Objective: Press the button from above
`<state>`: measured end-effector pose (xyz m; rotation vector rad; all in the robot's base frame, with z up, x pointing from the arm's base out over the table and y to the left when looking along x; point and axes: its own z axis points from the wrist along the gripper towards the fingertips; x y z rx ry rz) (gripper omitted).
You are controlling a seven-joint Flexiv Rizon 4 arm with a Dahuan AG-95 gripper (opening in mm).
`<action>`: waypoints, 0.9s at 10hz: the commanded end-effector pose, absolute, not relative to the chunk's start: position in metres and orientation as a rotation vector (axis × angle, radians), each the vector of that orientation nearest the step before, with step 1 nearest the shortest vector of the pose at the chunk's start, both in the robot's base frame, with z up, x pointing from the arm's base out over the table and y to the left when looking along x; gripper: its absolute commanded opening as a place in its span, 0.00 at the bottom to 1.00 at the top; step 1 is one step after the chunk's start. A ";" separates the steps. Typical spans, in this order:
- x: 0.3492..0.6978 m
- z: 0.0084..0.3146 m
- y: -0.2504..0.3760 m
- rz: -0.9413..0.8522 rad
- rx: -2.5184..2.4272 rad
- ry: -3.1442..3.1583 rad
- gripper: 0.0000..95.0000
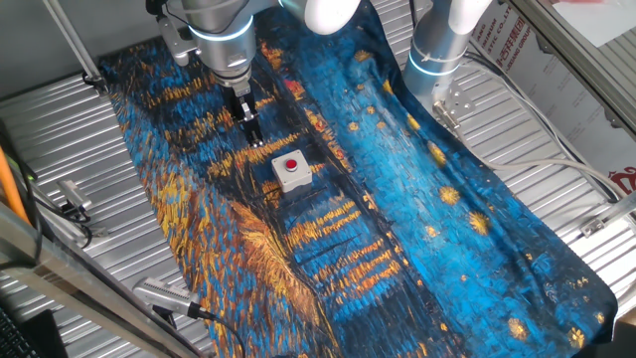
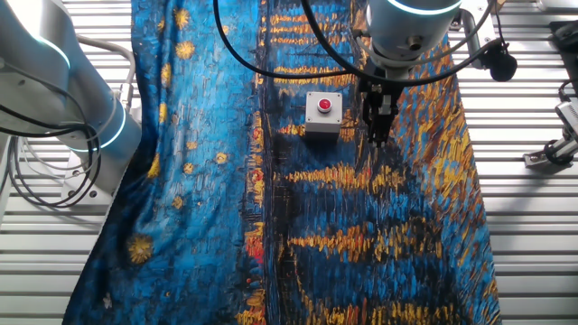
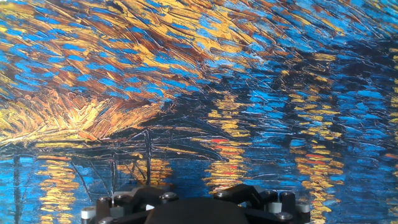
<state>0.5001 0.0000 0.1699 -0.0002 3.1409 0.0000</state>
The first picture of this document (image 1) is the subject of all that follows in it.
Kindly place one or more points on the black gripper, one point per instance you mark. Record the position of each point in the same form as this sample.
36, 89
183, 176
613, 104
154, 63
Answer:
238, 97

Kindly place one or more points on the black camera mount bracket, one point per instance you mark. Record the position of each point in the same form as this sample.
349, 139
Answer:
161, 312

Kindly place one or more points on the grey box with red button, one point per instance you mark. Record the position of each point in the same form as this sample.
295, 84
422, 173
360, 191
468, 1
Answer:
285, 177

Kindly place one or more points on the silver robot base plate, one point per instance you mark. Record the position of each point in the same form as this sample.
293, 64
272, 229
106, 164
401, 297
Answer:
459, 99

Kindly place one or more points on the blue and orange painted cloth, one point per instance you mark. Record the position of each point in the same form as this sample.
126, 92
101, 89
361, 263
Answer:
397, 199

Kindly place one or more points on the aluminium frame bar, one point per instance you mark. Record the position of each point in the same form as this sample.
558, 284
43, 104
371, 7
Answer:
49, 278

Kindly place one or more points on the grey metal pole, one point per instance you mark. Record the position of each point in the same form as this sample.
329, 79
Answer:
74, 47

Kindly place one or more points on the small silver camera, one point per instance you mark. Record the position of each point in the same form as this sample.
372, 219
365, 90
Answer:
73, 194

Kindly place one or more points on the orange tube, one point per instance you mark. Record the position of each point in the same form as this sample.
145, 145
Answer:
10, 191

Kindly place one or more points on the silver vented camera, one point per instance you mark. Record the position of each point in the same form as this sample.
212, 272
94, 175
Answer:
164, 296

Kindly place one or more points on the silver and white robot arm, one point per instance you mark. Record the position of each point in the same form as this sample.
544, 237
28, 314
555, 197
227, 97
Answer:
223, 35

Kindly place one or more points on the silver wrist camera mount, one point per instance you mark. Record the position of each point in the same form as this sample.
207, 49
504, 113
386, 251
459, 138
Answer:
174, 42

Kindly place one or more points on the silver angle bracket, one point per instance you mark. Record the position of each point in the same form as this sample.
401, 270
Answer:
596, 226

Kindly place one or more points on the white paper sheet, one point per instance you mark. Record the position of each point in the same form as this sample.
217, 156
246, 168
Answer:
591, 22

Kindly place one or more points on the white board with red print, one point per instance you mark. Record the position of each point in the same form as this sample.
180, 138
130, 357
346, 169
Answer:
571, 94

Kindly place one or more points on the silver camera mount arm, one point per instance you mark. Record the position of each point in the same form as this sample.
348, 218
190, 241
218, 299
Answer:
99, 232

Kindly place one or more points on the aluminium frame profile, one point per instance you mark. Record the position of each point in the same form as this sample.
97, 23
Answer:
571, 50

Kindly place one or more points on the black keyboard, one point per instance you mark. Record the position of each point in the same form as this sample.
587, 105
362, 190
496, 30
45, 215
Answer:
12, 343

